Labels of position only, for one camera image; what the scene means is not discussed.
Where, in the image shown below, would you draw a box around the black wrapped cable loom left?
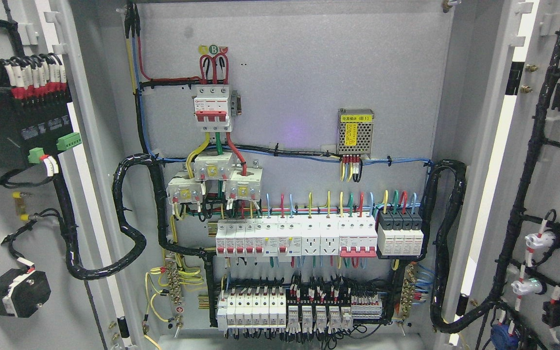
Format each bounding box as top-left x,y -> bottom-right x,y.
54,154 -> 217,327

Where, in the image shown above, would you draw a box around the white lower breaker row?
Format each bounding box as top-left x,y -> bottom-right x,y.
216,285 -> 287,334

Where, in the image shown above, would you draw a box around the grey cabinet door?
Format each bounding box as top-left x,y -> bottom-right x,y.
452,0 -> 560,350
0,0 -> 126,350

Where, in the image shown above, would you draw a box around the white current transformers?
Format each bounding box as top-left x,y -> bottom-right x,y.
166,151 -> 263,205

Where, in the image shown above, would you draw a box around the black white surge protector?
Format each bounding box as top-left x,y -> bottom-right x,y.
377,210 -> 424,261

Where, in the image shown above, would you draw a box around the brass ground terminal bar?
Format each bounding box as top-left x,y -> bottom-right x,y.
398,262 -> 417,320

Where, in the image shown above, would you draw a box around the lower relay terminal row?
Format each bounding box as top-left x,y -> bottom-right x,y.
286,281 -> 383,336

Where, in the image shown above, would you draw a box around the metal mesh power supply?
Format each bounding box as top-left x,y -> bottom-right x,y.
336,108 -> 375,156

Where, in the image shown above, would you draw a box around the white socket breaker row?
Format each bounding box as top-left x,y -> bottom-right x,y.
215,214 -> 377,262

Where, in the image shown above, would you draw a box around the red main circuit breaker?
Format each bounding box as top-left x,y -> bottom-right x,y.
193,85 -> 236,133

